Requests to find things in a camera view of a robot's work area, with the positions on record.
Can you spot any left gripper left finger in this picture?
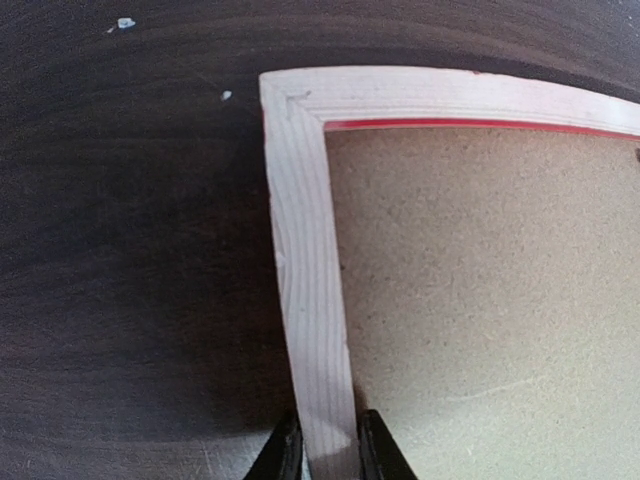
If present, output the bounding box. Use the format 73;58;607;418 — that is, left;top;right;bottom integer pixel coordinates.
244;415;303;480

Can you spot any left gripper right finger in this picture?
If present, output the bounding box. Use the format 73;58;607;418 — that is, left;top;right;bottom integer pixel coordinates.
358;409;417;480

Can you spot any brown cardboard backing board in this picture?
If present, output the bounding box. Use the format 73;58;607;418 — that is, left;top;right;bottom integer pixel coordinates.
326;128;639;479

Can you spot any red wooden picture frame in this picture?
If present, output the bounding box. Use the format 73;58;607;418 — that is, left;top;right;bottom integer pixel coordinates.
259;66;639;479

